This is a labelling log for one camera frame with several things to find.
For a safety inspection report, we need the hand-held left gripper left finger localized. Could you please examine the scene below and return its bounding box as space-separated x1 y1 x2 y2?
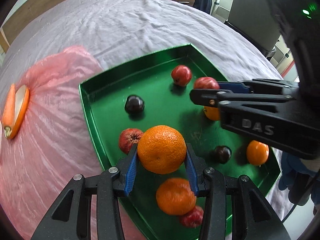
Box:
30 144 138 240

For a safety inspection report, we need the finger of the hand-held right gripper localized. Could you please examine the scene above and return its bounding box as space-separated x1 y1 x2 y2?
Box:
189 88 292 108
217 78 300 96

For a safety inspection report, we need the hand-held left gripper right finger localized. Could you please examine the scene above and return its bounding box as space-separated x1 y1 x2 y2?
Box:
184 143 288 240

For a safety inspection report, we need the red apple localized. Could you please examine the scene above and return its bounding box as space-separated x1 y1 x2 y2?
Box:
193 77 220 90
179 206 204 228
118 128 144 155
171 65 192 87

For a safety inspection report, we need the orange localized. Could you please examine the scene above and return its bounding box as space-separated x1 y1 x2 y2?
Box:
246 140 270 166
137 125 187 175
203 106 222 121
156 178 197 216

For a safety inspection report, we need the dark plum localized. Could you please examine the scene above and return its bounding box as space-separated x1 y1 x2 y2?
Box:
124 95 145 115
214 145 232 164

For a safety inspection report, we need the green tray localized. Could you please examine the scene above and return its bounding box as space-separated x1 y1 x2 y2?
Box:
79 44 282 240

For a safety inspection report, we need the person's right hand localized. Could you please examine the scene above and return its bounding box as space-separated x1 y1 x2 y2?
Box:
279 152 316 190

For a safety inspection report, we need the grey chair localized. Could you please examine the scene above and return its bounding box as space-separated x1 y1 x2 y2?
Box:
225 0 279 53

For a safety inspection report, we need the dark tote bag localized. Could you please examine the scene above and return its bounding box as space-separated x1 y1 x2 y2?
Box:
192 0 213 15

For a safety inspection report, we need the pink plastic sheet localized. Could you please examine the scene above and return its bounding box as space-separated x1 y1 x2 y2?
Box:
0 45 140 240

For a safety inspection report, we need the orange plate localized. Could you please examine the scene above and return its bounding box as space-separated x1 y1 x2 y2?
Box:
10 84 30 140

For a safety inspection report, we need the carrot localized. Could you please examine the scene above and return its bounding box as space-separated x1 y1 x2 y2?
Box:
2 84 16 138

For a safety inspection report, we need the black cable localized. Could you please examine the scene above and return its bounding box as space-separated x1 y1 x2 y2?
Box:
282 175 314 222

